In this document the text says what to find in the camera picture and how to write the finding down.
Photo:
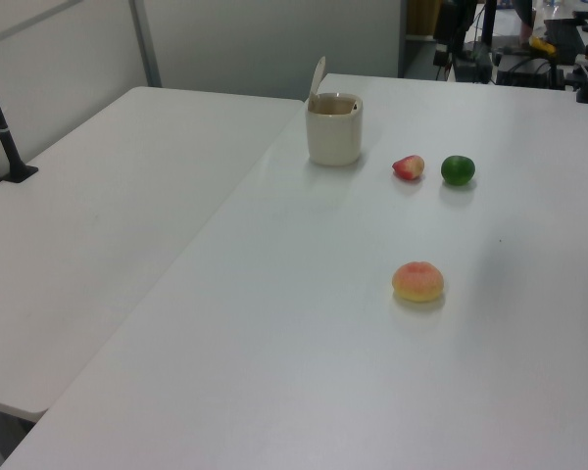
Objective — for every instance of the black pole with base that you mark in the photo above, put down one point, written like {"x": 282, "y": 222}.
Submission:
{"x": 23, "y": 173}

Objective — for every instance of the yellow object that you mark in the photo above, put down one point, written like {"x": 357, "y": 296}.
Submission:
{"x": 544, "y": 45}

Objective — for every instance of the black equipment stack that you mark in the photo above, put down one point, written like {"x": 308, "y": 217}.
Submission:
{"x": 463, "y": 66}

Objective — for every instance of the black vertical tripod pole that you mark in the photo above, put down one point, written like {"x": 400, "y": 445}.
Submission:
{"x": 490, "y": 19}

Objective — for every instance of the orange yellow toy peach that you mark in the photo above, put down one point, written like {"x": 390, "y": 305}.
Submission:
{"x": 417, "y": 281}

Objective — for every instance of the red yellow toy strawberry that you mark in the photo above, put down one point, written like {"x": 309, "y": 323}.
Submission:
{"x": 409, "y": 167}

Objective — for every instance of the black equipment box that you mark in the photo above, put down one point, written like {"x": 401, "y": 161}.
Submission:
{"x": 524, "y": 72}

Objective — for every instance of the grey metal partition post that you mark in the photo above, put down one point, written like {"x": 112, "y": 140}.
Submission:
{"x": 146, "y": 39}

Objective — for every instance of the cream garbage bin with lid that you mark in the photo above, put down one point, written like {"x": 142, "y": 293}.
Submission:
{"x": 333, "y": 139}

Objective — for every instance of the green toy lime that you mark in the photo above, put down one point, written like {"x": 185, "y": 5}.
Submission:
{"x": 458, "y": 170}

